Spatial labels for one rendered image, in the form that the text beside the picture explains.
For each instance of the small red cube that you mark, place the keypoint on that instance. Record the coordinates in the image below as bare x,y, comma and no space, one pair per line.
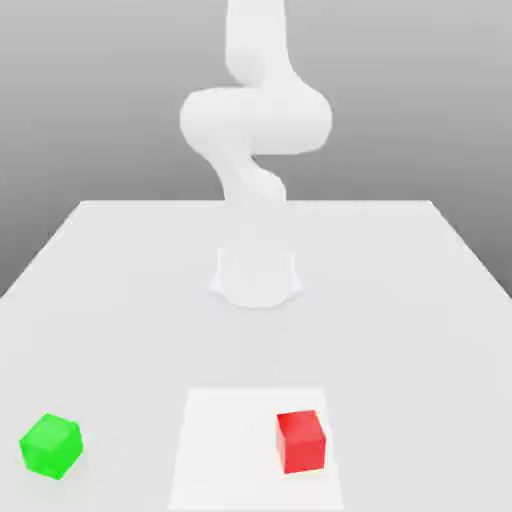
300,442

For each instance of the small green cube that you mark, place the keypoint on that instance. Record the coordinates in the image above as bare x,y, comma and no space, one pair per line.
51,446

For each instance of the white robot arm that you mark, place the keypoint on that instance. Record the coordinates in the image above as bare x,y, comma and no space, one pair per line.
256,120

